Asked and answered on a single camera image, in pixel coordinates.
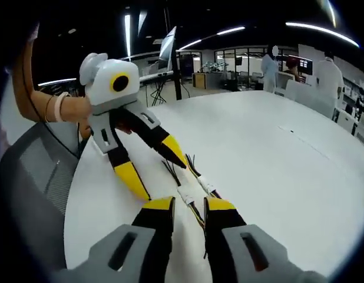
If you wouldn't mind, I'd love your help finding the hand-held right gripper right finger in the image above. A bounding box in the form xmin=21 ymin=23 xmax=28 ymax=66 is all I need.
xmin=203 ymin=196 xmax=327 ymax=283

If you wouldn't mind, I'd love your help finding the multicolour ribbon wire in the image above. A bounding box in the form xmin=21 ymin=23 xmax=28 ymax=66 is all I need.
xmin=186 ymin=200 xmax=207 ymax=230

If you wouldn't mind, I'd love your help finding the grey mesh office chair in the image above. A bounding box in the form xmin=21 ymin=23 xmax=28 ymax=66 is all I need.
xmin=0 ymin=121 xmax=83 ymax=274

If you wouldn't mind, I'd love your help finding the white desk with black legs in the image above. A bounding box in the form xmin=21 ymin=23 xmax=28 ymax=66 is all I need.
xmin=138 ymin=68 xmax=176 ymax=107

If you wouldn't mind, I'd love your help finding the wooden cabinet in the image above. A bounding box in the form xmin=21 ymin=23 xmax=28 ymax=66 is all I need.
xmin=191 ymin=71 xmax=213 ymax=90

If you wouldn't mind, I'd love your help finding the dark monitor with red screen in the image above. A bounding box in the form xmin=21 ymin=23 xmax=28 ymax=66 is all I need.
xmin=297 ymin=58 xmax=314 ymax=76

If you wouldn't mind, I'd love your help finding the person's left hand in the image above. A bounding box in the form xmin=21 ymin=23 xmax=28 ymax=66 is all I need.
xmin=63 ymin=95 xmax=94 ymax=140

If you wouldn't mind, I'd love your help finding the long curved ceiling light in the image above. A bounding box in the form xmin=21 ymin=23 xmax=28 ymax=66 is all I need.
xmin=284 ymin=21 xmax=361 ymax=48

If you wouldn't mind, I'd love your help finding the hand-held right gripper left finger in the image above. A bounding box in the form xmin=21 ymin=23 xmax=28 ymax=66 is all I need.
xmin=59 ymin=196 xmax=177 ymax=283

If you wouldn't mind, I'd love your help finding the shelf with white boxes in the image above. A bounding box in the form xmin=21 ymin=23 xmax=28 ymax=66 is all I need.
xmin=336 ymin=77 xmax=364 ymax=148

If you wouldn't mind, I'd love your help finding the tilted computer monitor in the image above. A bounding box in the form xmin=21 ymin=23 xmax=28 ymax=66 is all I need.
xmin=157 ymin=25 xmax=178 ymax=72

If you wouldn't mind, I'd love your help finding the straight ceiling light strip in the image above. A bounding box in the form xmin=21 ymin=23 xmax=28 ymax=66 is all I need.
xmin=124 ymin=14 xmax=132 ymax=61
xmin=216 ymin=26 xmax=246 ymax=36

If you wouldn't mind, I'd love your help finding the pink wrist bracelet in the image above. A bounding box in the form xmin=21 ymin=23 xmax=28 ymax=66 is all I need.
xmin=44 ymin=91 xmax=72 ymax=124

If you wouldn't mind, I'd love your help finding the white office chair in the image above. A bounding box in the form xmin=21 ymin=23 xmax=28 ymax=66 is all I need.
xmin=284 ymin=78 xmax=336 ymax=119

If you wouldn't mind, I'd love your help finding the yellow black wire JST connector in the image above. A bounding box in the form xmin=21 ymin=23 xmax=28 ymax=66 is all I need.
xmin=184 ymin=153 xmax=219 ymax=195

